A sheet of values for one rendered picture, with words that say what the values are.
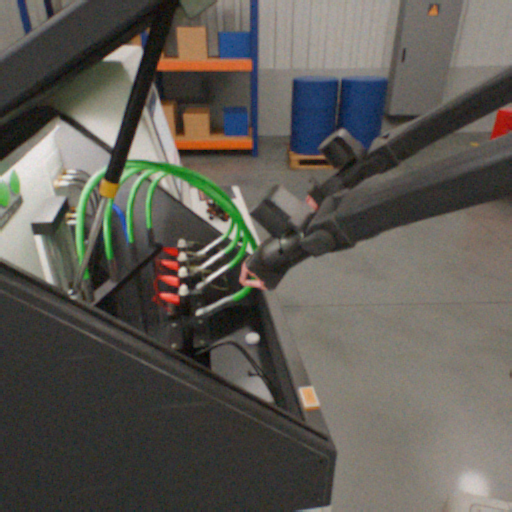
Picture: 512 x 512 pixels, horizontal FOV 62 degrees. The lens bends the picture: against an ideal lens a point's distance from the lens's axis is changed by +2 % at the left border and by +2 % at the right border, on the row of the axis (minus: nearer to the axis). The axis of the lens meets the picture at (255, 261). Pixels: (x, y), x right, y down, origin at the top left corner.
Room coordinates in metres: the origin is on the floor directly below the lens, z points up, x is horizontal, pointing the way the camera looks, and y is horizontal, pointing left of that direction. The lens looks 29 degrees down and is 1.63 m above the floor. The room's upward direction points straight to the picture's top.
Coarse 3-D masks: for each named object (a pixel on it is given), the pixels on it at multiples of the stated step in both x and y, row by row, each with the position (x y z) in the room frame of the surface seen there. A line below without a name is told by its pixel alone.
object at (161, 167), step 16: (128, 160) 0.74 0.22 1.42; (144, 160) 0.73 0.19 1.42; (96, 176) 0.75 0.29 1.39; (176, 176) 0.71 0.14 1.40; (192, 176) 0.71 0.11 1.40; (208, 192) 0.70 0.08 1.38; (80, 208) 0.76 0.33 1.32; (224, 208) 0.69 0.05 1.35; (80, 224) 0.76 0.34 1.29; (240, 224) 0.69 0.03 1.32; (80, 240) 0.76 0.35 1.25; (80, 256) 0.77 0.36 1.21
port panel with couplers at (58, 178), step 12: (60, 156) 1.06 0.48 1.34; (48, 168) 0.94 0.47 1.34; (60, 168) 1.03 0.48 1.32; (48, 180) 0.93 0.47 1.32; (60, 180) 0.99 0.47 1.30; (72, 180) 1.00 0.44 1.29; (60, 192) 0.99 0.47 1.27; (72, 216) 1.00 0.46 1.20; (72, 228) 1.01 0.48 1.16; (72, 240) 0.99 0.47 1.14
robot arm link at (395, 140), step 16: (496, 80) 0.81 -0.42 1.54; (464, 96) 0.83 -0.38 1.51; (480, 96) 0.81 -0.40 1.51; (496, 96) 0.80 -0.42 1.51; (432, 112) 0.87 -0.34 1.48; (448, 112) 0.84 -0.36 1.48; (464, 112) 0.83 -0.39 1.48; (480, 112) 0.82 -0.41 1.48; (400, 128) 0.91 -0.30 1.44; (416, 128) 0.87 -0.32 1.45; (432, 128) 0.85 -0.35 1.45; (448, 128) 0.84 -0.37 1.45; (384, 144) 0.89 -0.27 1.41; (400, 144) 0.87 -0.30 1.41; (416, 144) 0.87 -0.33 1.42; (400, 160) 0.88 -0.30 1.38
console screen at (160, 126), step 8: (152, 88) 1.63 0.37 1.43; (152, 96) 1.52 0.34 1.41; (152, 104) 1.42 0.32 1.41; (152, 112) 1.35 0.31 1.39; (160, 112) 1.63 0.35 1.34; (152, 120) 1.28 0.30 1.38; (160, 120) 1.52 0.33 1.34; (160, 128) 1.43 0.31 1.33; (168, 128) 1.73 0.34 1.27; (160, 136) 1.33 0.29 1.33; (168, 136) 1.59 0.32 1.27; (160, 144) 1.28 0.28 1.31; (168, 144) 1.48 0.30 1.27; (168, 152) 1.40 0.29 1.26; (176, 152) 1.74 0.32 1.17; (168, 160) 1.31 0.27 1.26; (176, 160) 1.60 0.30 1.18; (176, 184) 1.31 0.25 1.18
